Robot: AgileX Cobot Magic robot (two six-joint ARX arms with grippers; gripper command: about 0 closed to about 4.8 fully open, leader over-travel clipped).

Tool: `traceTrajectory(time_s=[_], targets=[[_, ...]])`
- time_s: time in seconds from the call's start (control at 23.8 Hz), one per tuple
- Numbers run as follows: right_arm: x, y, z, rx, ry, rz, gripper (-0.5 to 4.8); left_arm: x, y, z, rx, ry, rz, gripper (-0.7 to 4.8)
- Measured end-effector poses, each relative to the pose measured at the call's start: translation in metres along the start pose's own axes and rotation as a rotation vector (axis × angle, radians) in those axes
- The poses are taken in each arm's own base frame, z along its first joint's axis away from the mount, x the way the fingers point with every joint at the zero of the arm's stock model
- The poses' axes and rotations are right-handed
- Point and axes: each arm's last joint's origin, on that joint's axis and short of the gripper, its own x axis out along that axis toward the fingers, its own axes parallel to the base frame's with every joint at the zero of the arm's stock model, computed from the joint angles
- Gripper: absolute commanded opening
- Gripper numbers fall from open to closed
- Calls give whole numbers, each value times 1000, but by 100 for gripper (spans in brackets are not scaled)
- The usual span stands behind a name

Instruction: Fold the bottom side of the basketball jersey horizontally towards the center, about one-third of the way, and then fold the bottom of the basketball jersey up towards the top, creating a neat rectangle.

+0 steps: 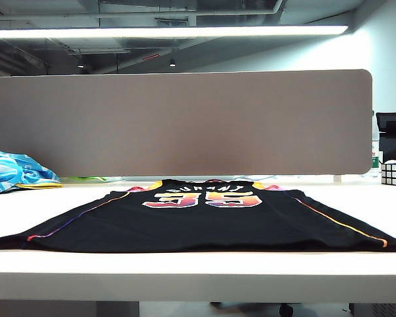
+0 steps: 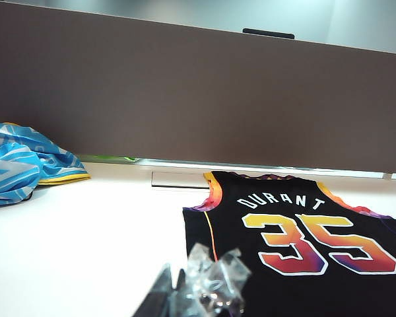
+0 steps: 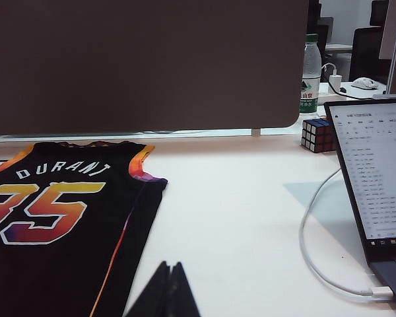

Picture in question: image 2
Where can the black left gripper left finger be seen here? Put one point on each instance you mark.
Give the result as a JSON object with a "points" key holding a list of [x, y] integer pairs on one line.
{"points": [[160, 297]]}

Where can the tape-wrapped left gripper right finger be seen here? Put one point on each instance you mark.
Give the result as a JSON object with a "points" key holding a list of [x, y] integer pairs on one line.
{"points": [[214, 284]]}

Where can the black basketball jersey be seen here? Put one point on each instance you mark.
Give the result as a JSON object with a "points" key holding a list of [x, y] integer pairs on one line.
{"points": [[316, 297]]}

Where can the green object behind partition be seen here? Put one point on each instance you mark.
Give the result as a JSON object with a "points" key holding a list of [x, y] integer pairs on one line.
{"points": [[112, 158]]}

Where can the brown desk partition panel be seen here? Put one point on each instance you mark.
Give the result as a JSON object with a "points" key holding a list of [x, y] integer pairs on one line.
{"points": [[198, 99]]}

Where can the blue white sports garment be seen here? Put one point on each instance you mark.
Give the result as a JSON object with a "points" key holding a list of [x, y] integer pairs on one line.
{"points": [[16, 165]]}

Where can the black flat bar object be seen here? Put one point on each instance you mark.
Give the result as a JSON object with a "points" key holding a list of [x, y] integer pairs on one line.
{"points": [[269, 33]]}

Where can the metal partition bracket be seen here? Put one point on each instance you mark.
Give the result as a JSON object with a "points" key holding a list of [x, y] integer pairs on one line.
{"points": [[388, 175]]}

